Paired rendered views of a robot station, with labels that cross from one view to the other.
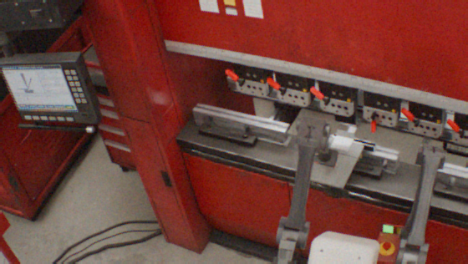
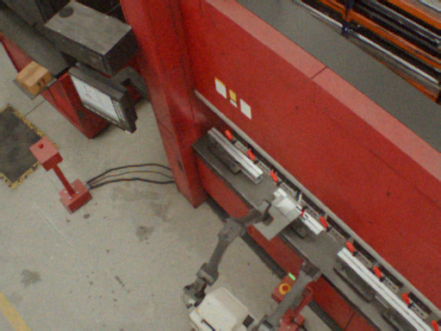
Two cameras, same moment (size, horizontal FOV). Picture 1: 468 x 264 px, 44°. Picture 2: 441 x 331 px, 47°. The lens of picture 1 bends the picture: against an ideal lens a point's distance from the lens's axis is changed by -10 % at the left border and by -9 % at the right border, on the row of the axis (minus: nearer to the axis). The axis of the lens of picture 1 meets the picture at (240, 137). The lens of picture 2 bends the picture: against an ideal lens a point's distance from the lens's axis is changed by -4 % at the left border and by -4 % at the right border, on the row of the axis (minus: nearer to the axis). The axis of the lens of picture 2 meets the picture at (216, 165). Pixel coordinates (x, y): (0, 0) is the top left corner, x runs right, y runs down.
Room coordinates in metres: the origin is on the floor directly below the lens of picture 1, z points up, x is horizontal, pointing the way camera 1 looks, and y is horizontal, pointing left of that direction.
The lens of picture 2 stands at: (0.44, -0.62, 3.93)
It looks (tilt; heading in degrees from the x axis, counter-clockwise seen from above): 58 degrees down; 22
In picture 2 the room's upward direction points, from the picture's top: 9 degrees counter-clockwise
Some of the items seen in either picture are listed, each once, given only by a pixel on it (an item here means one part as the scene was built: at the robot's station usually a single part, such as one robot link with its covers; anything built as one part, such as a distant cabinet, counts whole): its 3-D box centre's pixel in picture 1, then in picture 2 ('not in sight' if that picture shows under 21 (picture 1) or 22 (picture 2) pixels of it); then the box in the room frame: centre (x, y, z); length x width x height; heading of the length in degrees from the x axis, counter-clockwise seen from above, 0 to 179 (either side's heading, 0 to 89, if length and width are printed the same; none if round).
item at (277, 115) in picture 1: (294, 97); not in sight; (2.53, -0.32, 0.81); 0.64 x 0.08 x 0.14; 144
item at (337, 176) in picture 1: (334, 161); (275, 217); (1.84, -0.38, 1.00); 0.26 x 0.18 x 0.01; 144
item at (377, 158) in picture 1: (358, 153); (297, 214); (1.93, -0.51, 0.92); 0.39 x 0.06 x 0.10; 54
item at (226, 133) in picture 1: (227, 134); (224, 158); (2.26, 0.06, 0.89); 0.30 x 0.05 x 0.03; 54
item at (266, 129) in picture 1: (241, 124); (234, 155); (2.28, -0.02, 0.92); 0.50 x 0.06 x 0.10; 54
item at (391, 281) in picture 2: not in sight; (394, 274); (1.50, -1.09, 1.26); 0.15 x 0.09 x 0.17; 54
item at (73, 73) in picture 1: (52, 85); (106, 96); (2.25, 0.79, 1.42); 0.45 x 0.12 x 0.36; 69
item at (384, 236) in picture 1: (396, 252); (291, 294); (1.46, -0.56, 0.75); 0.20 x 0.16 x 0.18; 60
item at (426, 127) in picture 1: (427, 114); (340, 225); (1.74, -0.77, 1.26); 0.15 x 0.09 x 0.17; 54
